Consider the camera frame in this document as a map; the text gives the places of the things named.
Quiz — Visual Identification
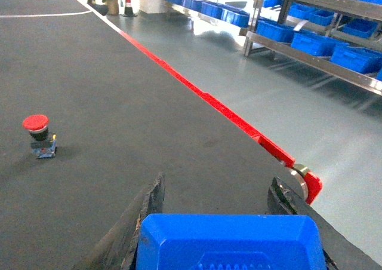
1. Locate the blue plastic block part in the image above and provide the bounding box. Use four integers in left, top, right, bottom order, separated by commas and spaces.
136, 214, 326, 269

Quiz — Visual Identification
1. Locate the blue plastic bin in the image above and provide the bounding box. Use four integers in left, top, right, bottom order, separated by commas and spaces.
221, 8, 250, 28
256, 20, 295, 43
291, 33, 349, 57
330, 47, 381, 74

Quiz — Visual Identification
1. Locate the red white traffic cone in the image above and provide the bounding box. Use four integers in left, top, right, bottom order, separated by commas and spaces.
122, 0, 137, 17

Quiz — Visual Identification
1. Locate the red mushroom push button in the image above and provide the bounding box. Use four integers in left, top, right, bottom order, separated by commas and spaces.
22, 114, 57, 159

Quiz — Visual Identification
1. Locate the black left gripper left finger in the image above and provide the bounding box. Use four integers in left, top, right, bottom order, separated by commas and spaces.
73, 173, 165, 269

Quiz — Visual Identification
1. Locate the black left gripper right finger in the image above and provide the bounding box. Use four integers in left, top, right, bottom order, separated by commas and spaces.
267, 177, 381, 270

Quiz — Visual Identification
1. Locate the stainless steel shelf rack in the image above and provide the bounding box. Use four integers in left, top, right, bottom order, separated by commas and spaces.
244, 0, 381, 95

